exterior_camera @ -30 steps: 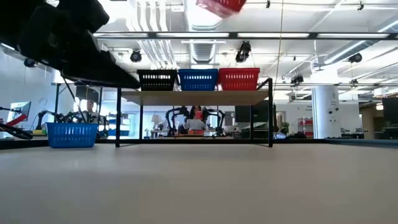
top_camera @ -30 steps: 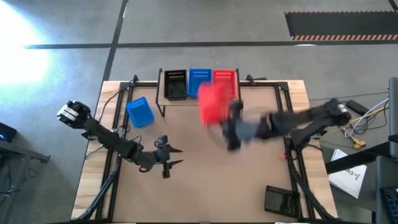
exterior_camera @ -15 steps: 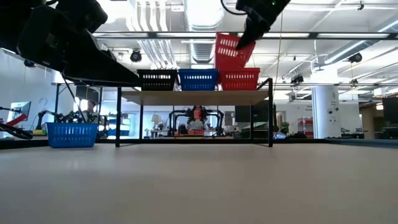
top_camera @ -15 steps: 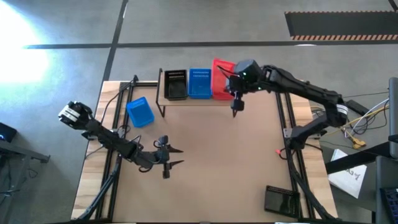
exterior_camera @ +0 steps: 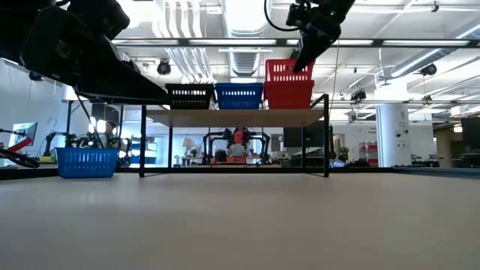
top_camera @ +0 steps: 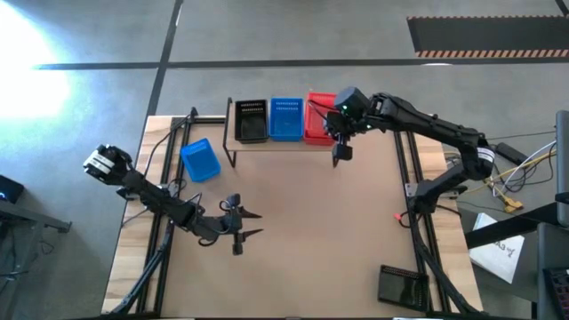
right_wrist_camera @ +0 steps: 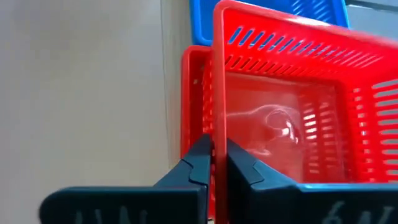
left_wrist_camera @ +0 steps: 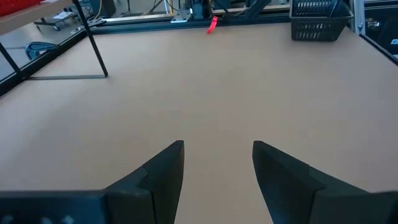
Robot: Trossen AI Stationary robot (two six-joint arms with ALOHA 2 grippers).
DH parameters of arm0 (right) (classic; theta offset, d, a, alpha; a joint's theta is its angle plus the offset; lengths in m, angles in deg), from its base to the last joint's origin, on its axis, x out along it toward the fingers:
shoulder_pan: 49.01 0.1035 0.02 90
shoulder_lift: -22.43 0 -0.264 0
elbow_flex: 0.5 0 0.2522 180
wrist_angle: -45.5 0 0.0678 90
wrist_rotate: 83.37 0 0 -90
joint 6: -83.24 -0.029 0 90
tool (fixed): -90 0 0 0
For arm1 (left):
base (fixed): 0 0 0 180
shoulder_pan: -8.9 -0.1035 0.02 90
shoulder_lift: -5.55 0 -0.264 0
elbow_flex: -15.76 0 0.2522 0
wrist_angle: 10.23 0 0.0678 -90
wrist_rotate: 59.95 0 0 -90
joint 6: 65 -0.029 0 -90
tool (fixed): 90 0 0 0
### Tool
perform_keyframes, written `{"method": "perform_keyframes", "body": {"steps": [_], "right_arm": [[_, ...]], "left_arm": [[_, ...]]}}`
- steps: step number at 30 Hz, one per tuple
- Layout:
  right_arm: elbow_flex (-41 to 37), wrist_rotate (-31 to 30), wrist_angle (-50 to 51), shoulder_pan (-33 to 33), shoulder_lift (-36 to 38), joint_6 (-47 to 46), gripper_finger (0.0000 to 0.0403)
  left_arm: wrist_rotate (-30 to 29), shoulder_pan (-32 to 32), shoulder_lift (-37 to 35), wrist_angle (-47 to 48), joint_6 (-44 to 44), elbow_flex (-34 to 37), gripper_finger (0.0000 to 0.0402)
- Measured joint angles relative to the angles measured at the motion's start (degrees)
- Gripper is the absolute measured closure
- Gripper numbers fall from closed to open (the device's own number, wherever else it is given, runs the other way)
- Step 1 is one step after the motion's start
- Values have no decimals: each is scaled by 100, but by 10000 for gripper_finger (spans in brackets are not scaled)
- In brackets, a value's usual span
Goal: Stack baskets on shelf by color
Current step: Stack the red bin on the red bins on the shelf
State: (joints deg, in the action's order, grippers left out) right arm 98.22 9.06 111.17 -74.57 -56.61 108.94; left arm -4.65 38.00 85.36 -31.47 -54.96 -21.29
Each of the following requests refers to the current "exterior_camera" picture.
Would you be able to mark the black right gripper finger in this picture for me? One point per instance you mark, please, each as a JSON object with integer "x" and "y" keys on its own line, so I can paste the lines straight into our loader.
{"x": 309, "y": 50}

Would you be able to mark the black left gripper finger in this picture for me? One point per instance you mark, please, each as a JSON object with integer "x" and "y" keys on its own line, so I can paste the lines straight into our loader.
{"x": 123, "y": 88}

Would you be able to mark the black plastic basket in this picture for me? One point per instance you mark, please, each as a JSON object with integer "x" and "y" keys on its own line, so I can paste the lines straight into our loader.
{"x": 189, "y": 96}

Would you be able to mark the blue plastic basket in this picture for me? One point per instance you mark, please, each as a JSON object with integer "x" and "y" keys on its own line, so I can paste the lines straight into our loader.
{"x": 86, "y": 163}
{"x": 239, "y": 96}

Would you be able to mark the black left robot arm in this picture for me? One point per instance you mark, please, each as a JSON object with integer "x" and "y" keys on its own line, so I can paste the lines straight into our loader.
{"x": 9, "y": 26}

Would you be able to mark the person behind robot arms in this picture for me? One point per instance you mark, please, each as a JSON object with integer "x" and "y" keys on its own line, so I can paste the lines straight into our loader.
{"x": 110, "y": 129}

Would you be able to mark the black background robot arms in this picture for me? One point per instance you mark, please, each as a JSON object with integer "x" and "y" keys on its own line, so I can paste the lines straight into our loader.
{"x": 71, "y": 140}

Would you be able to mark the small tilted monitor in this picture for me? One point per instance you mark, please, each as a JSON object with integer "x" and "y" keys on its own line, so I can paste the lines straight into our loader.
{"x": 26, "y": 130}

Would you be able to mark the black background robot rig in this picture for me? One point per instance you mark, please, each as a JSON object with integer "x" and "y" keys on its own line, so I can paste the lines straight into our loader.
{"x": 262, "y": 144}

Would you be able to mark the person at background rig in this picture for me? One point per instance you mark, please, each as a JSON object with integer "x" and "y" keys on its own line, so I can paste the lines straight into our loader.
{"x": 237, "y": 144}

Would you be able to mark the white round pillar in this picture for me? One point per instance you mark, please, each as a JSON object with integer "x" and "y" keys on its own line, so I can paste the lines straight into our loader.
{"x": 393, "y": 135}

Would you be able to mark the dark screen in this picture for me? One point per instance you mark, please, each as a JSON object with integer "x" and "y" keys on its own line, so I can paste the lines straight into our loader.
{"x": 470, "y": 133}

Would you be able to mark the black ceiling camera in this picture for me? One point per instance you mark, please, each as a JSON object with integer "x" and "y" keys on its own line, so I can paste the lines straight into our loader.
{"x": 358, "y": 95}
{"x": 428, "y": 69}
{"x": 36, "y": 77}
{"x": 164, "y": 67}

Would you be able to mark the black overhead frame bar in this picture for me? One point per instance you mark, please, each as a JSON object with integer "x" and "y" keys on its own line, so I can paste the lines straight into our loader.
{"x": 243, "y": 42}

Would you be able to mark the silver ceiling air duct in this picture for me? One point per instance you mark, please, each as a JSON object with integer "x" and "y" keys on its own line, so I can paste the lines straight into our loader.
{"x": 245, "y": 22}

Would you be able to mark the wooden shelf with black frame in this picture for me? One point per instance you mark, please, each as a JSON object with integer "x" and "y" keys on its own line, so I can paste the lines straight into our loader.
{"x": 232, "y": 117}

